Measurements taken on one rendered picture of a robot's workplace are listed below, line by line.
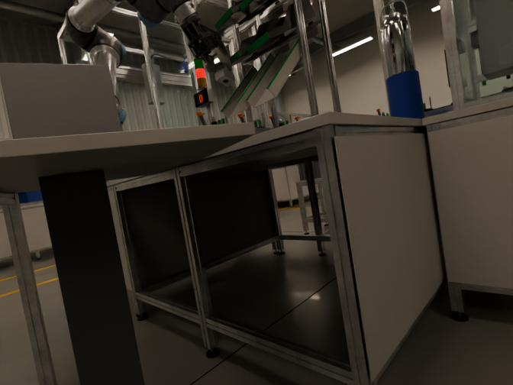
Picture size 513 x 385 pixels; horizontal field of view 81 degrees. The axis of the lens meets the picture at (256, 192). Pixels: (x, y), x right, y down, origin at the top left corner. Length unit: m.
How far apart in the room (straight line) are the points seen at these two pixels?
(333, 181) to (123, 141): 0.48
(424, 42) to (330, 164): 11.43
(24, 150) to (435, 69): 11.63
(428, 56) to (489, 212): 10.72
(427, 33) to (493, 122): 10.85
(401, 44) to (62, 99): 1.49
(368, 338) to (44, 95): 1.05
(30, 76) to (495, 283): 1.67
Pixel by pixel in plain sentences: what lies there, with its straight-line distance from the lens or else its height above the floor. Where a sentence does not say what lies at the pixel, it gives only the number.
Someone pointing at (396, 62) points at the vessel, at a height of 1.19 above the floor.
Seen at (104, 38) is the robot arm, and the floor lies 1.41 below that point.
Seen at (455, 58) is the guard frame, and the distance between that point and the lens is 1.54.
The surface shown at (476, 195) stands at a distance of 1.41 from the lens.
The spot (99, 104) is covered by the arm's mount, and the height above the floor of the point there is 1.01.
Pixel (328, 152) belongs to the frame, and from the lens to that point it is 0.77.
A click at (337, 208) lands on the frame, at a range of 0.77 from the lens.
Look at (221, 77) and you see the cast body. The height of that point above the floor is 1.11.
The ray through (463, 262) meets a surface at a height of 0.26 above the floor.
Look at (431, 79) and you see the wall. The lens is 11.82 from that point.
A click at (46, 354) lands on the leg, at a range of 1.58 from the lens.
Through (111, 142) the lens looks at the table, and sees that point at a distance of 0.62.
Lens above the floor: 0.73
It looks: 3 degrees down
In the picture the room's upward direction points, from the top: 9 degrees counter-clockwise
